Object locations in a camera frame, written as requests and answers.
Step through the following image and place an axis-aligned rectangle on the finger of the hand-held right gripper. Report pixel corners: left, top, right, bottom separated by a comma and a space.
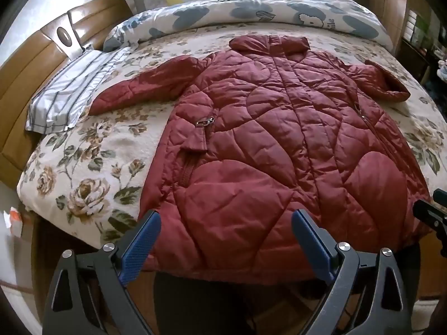
412, 188, 447, 243

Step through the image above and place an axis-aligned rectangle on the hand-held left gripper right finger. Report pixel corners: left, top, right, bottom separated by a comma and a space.
291, 209, 420, 335

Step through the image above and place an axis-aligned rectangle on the blue patterned white duvet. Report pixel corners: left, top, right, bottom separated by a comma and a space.
103, 0, 393, 53

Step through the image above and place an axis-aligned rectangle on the wooden wardrobe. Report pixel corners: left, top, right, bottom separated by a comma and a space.
370, 0, 420, 53

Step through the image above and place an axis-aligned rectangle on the striped white pillow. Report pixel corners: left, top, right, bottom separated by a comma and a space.
25, 47, 131, 135

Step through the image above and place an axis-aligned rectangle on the floral blanket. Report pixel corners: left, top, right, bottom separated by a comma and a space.
17, 21, 447, 252

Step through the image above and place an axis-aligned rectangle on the orange and white box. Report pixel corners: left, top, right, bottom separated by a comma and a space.
3, 207, 25, 238

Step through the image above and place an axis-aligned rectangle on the wooden headboard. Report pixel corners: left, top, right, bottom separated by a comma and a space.
0, 0, 131, 189

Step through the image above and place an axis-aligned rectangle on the red quilted jacket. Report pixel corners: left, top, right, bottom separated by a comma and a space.
89, 35, 434, 285

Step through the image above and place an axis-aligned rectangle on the dark shelf unit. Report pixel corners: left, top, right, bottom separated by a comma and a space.
398, 7, 447, 88

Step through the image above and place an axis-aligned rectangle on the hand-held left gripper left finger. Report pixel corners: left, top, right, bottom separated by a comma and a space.
42, 210, 163, 335

